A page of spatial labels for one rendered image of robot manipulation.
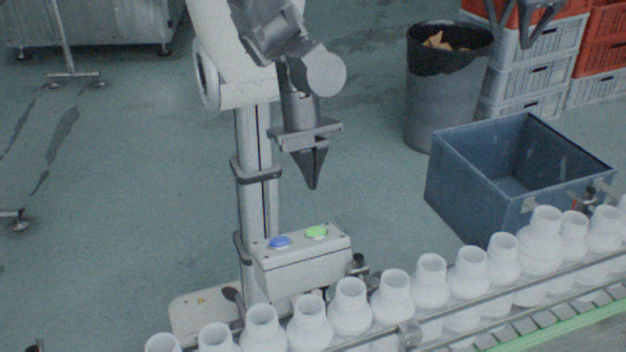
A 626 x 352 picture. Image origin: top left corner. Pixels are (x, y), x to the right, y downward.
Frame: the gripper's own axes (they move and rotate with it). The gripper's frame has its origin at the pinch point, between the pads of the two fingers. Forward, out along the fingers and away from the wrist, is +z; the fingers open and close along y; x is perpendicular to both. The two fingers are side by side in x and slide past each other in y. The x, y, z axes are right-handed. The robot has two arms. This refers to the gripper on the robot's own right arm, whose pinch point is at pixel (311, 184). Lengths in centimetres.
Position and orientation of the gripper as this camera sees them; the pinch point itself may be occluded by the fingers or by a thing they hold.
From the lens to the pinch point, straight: 84.7
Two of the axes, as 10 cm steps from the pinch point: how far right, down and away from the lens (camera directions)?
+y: 9.3, -2.2, 3.0
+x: -3.5, -2.3, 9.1
